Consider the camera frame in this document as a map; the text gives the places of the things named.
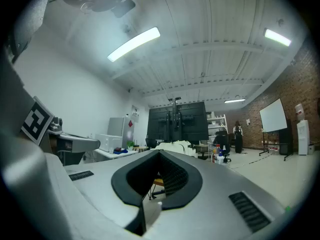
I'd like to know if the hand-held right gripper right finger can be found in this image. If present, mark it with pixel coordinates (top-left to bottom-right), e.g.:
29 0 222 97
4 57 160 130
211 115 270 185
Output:
146 148 287 240

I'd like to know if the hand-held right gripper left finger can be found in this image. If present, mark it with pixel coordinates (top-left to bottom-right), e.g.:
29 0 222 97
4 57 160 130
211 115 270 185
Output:
63 148 162 237

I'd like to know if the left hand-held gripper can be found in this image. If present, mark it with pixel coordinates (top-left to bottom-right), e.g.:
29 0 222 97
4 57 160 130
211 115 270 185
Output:
21 95 101 166

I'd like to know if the cream fabric backpack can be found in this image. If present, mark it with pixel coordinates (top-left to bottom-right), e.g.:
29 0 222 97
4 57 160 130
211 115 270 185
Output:
154 140 199 158

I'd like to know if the white desk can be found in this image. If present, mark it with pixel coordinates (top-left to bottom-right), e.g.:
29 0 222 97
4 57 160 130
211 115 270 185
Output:
94 147 140 162

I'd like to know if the white microwave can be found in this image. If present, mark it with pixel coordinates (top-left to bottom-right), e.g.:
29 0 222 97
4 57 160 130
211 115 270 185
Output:
95 133 123 153

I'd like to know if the silver fridge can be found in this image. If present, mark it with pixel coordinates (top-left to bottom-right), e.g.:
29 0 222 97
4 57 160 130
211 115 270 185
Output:
108 116 135 151

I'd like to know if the black office chair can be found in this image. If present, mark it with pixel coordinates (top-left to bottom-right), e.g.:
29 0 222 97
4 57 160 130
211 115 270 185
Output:
212 130 232 160
145 138 158 150

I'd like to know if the white storage shelf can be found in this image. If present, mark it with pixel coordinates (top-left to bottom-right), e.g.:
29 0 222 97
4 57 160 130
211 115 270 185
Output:
206 111 229 137

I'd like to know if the white board on stand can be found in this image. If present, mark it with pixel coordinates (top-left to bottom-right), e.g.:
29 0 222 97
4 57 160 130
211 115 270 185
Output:
258 98 295 161

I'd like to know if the white water dispenser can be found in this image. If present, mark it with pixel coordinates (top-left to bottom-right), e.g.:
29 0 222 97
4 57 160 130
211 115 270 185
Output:
296 118 311 156

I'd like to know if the clear water jug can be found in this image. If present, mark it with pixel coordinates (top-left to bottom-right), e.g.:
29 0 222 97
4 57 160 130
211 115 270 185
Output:
294 103 305 122

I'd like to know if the white wall poster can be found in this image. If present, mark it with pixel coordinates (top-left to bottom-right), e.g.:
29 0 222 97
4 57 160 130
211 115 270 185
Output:
130 104 140 123

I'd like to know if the black partition wall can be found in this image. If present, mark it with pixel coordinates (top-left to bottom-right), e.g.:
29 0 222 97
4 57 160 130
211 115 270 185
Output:
146 100 210 142

